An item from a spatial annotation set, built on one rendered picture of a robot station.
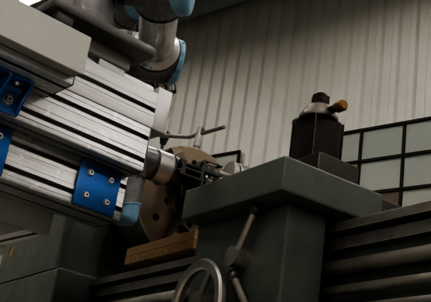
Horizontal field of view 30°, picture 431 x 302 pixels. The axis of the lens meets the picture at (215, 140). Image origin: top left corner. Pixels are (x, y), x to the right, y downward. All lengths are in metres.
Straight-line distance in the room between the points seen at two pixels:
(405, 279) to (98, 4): 0.75
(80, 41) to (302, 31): 10.53
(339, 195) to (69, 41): 0.50
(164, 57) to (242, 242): 0.69
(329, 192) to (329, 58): 9.95
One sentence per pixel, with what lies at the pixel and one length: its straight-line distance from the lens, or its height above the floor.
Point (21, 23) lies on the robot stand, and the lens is 1.28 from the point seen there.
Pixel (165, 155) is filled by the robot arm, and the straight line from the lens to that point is 1.86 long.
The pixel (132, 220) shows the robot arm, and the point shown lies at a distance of 1.79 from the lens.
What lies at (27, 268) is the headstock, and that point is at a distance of 2.28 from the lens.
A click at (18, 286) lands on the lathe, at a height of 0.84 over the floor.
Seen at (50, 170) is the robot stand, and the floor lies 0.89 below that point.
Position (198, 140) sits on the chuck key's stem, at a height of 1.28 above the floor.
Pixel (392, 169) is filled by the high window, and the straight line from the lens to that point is 9.96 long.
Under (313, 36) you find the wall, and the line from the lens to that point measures 11.67.
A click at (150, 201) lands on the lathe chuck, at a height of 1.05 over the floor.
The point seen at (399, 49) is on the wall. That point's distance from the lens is 10.72.
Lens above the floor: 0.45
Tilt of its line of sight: 22 degrees up
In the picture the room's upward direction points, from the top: 9 degrees clockwise
